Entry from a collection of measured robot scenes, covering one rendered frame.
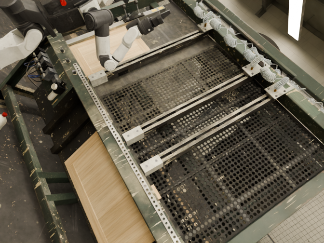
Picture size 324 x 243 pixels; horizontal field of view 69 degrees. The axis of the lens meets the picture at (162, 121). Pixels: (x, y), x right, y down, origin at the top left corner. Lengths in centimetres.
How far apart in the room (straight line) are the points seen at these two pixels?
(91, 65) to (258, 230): 159
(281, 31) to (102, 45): 604
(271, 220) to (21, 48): 174
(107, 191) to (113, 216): 17
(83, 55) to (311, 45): 583
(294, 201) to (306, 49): 565
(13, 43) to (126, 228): 136
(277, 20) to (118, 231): 657
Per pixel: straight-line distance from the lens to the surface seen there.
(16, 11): 162
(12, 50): 174
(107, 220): 182
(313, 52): 691
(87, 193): 194
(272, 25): 729
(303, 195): 160
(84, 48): 214
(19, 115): 237
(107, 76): 184
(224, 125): 158
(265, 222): 146
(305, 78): 238
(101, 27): 154
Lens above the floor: 150
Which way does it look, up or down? 13 degrees down
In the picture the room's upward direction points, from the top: 48 degrees clockwise
